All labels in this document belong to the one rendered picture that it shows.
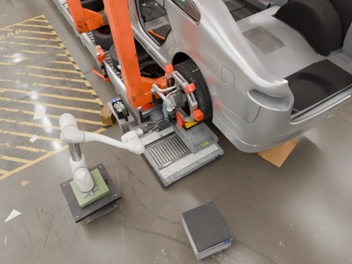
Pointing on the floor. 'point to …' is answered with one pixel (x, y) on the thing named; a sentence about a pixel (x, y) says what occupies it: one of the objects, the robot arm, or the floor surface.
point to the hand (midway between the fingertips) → (159, 122)
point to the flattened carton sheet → (278, 152)
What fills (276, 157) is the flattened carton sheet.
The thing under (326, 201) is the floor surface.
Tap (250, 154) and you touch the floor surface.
